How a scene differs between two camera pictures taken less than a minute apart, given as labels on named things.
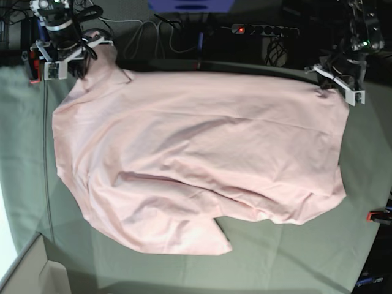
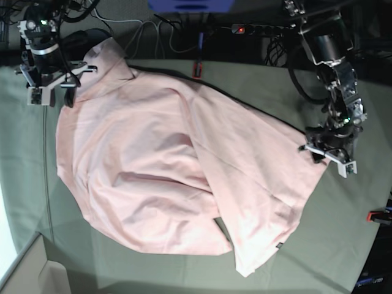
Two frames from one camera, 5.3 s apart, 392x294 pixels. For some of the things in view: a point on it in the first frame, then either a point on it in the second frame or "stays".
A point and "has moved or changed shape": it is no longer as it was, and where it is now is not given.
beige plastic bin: [31, 272] stays
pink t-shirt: [152, 160] has moved or changed shape
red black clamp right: [380, 216] stays
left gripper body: [58, 55] → [40, 84]
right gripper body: [348, 71] → [324, 143]
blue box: [191, 6] stays
